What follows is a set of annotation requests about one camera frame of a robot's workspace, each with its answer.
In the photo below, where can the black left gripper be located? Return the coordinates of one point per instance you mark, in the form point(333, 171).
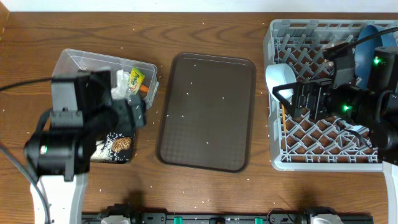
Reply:
point(137, 111)

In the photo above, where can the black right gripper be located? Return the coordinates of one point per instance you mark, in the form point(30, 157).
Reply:
point(298, 101)

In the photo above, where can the white tissue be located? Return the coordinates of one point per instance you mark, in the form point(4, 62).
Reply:
point(119, 91)

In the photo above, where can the brown food scraps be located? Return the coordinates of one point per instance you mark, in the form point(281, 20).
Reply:
point(121, 144)

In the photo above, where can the orange carrot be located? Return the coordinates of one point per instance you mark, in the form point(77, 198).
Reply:
point(144, 88)

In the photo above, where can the light blue rice bowl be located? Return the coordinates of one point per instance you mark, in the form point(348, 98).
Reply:
point(278, 74)

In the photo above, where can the foil snack wrapper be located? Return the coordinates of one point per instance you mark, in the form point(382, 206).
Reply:
point(135, 81)

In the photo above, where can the white rice pile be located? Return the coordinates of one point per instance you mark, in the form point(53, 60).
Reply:
point(104, 150)

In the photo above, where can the blue plate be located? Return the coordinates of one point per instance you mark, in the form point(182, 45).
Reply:
point(365, 56)

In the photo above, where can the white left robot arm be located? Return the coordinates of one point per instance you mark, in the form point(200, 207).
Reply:
point(59, 151)

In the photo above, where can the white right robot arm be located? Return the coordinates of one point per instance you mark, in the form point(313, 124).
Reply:
point(374, 108)

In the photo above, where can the grey dishwasher rack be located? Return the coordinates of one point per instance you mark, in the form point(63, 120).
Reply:
point(329, 144)

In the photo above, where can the black waste bin tray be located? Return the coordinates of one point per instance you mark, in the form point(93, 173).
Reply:
point(125, 155)

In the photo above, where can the wooden chopstick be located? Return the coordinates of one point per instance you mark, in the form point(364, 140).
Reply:
point(284, 120)

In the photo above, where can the brown serving tray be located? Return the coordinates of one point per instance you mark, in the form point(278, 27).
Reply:
point(208, 113)

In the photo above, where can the clear plastic container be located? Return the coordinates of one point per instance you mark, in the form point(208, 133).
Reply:
point(72, 60)

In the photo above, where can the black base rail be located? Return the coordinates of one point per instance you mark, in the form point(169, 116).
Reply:
point(119, 213)

